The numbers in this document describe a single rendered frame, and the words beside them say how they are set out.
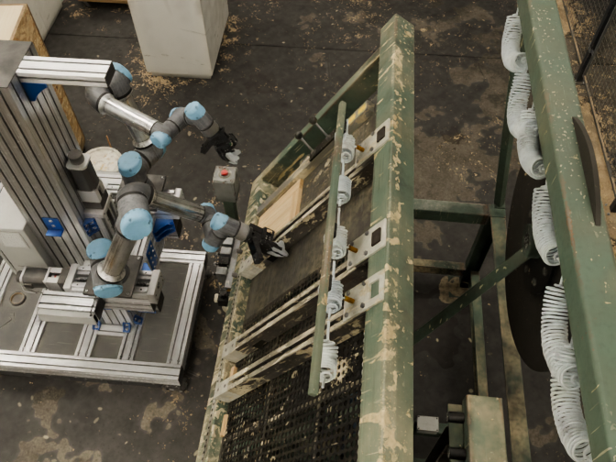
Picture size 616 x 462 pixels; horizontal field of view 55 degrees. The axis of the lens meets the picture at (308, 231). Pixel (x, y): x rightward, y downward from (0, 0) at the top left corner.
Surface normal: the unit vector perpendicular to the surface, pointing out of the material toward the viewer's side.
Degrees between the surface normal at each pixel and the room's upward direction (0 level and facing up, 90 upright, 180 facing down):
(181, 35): 90
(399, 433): 33
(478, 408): 0
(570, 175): 0
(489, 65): 0
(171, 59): 90
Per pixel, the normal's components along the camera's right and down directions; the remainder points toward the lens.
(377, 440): -0.84, -0.38
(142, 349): 0.00, -0.58
